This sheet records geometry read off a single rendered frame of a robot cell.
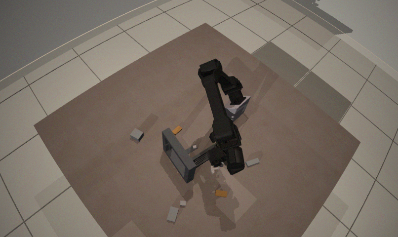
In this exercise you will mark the brown flat rectangular block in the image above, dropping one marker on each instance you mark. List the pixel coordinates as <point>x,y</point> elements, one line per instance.
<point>176,130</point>

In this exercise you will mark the orange rectangular block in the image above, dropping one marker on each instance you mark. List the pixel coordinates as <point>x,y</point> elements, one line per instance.
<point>220,193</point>

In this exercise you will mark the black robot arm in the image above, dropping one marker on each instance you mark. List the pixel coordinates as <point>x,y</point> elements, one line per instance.
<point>224,130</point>

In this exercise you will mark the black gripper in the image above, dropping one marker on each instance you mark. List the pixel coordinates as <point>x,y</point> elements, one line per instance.
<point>231,171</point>

